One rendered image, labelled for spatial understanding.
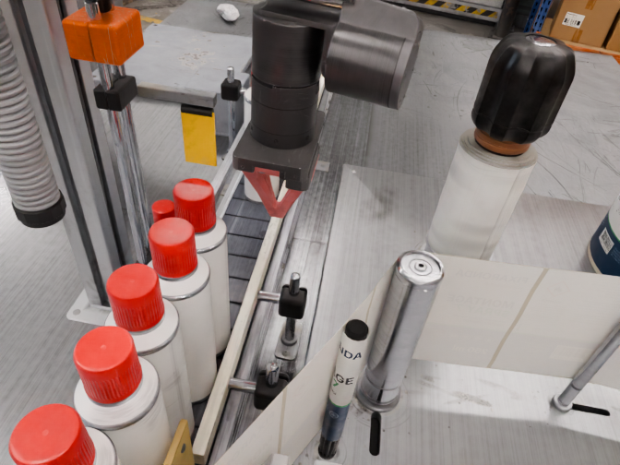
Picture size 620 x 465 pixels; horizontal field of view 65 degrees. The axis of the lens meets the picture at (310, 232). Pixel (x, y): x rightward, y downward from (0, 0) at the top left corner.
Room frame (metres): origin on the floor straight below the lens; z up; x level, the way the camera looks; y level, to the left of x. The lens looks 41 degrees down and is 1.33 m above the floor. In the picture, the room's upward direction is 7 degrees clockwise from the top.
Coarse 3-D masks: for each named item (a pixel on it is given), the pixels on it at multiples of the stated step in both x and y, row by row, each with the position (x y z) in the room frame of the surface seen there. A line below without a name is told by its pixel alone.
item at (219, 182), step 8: (240, 136) 0.60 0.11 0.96; (232, 144) 0.58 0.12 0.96; (224, 160) 0.54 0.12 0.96; (224, 168) 0.52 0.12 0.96; (232, 168) 0.54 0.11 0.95; (216, 176) 0.50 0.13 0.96; (224, 176) 0.50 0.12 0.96; (216, 184) 0.48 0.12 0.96; (224, 184) 0.50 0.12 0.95; (216, 192) 0.47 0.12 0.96; (216, 200) 0.46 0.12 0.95
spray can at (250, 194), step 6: (246, 90) 0.58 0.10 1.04; (246, 96) 0.57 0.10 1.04; (246, 102) 0.56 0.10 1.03; (246, 108) 0.56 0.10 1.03; (246, 114) 0.56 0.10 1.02; (246, 120) 0.56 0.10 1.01; (246, 180) 0.56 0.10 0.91; (270, 180) 0.56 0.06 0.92; (276, 180) 0.57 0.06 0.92; (246, 186) 0.56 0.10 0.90; (252, 186) 0.56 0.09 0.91; (276, 186) 0.57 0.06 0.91; (246, 192) 0.56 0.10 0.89; (252, 192) 0.56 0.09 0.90; (276, 192) 0.57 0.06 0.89; (246, 198) 0.56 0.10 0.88; (252, 198) 0.56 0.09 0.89; (258, 198) 0.55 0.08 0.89; (276, 198) 0.57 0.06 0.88
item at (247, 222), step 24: (240, 192) 0.58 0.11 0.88; (240, 216) 0.52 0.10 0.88; (264, 216) 0.53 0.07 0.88; (240, 240) 0.47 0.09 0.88; (240, 264) 0.43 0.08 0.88; (240, 288) 0.39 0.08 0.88; (216, 360) 0.29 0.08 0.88; (240, 360) 0.31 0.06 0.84; (192, 408) 0.23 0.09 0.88; (216, 432) 0.22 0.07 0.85
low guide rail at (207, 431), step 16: (320, 80) 0.92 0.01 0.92; (320, 96) 0.88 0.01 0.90; (272, 224) 0.47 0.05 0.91; (272, 240) 0.44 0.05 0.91; (256, 272) 0.39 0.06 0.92; (256, 288) 0.36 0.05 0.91; (240, 320) 0.32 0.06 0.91; (240, 336) 0.30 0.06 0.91; (240, 352) 0.29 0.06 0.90; (224, 368) 0.26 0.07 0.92; (224, 384) 0.24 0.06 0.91; (224, 400) 0.23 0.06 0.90; (208, 416) 0.21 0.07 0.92; (208, 432) 0.19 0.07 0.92; (192, 448) 0.18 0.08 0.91; (208, 448) 0.18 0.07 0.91
